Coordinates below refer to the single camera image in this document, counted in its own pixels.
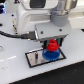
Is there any metal base plate black border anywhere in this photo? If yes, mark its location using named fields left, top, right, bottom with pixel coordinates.
left=25, top=49, right=66, bottom=68

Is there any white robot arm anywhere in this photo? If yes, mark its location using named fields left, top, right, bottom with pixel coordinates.
left=16, top=0, right=73, bottom=42

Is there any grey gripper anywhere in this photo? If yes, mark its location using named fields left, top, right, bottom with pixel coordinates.
left=35, top=22, right=71, bottom=49

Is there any red gear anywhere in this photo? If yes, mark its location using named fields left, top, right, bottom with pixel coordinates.
left=47, top=39, right=59, bottom=52

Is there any black cable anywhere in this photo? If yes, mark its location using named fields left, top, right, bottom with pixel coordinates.
left=0, top=29, right=37, bottom=40

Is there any blue gear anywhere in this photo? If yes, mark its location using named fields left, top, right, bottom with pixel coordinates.
left=42, top=49, right=60, bottom=61

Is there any left metal peg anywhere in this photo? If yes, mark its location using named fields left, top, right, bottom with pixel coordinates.
left=33, top=51, right=38, bottom=61

